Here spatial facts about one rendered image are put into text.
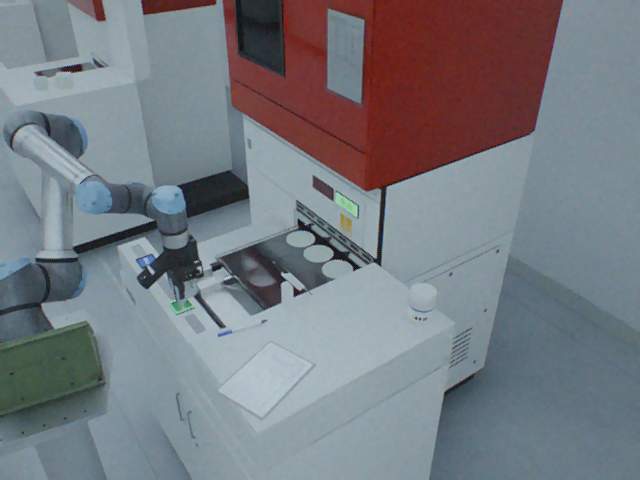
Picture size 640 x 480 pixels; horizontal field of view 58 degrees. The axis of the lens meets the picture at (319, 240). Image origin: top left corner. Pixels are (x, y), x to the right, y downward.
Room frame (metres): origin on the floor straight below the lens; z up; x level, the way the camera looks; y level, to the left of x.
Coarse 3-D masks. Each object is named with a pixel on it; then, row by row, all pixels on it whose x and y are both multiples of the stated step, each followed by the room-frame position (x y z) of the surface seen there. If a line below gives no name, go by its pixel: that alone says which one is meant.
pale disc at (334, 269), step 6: (330, 264) 1.54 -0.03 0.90; (336, 264) 1.54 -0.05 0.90; (342, 264) 1.54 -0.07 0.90; (348, 264) 1.54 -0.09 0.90; (324, 270) 1.51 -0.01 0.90; (330, 270) 1.51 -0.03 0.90; (336, 270) 1.51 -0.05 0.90; (342, 270) 1.51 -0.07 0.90; (348, 270) 1.51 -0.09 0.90; (330, 276) 1.47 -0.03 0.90; (336, 276) 1.47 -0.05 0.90
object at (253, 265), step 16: (272, 240) 1.68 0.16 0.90; (320, 240) 1.68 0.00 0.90; (224, 256) 1.58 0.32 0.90; (240, 256) 1.58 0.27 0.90; (256, 256) 1.58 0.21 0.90; (272, 256) 1.58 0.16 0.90; (288, 256) 1.58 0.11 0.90; (304, 256) 1.58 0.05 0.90; (336, 256) 1.58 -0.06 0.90; (240, 272) 1.49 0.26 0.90; (256, 272) 1.50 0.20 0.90; (272, 272) 1.50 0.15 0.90; (304, 272) 1.50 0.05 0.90; (320, 272) 1.49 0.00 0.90; (256, 288) 1.41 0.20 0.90; (272, 288) 1.41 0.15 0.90; (272, 304) 1.34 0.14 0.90
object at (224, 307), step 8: (200, 280) 1.48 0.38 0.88; (224, 288) 1.44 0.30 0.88; (200, 296) 1.40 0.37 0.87; (208, 296) 1.40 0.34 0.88; (216, 296) 1.40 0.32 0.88; (224, 296) 1.40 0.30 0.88; (232, 296) 1.40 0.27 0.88; (208, 304) 1.36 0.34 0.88; (216, 304) 1.36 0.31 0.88; (224, 304) 1.36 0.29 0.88; (232, 304) 1.36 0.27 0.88; (216, 312) 1.32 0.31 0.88; (224, 312) 1.32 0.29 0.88; (232, 312) 1.32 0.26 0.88; (240, 312) 1.32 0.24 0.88; (224, 320) 1.29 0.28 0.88; (232, 320) 1.29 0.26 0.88; (240, 320) 1.29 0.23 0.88
